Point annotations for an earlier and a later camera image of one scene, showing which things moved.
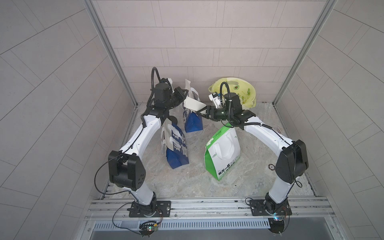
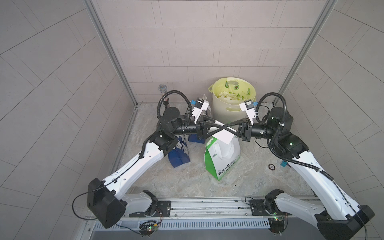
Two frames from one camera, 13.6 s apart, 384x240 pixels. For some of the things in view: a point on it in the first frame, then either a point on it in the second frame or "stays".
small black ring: [271, 166] stays
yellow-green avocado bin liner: [246, 91] stays
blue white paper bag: [193, 121] -> [192, 138]
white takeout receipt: [193, 104] -> [224, 136]
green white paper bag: [222, 152] stays
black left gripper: [176, 93] -> [200, 129]
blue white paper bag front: [173, 145] stays
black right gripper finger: [200, 115] -> [232, 130]
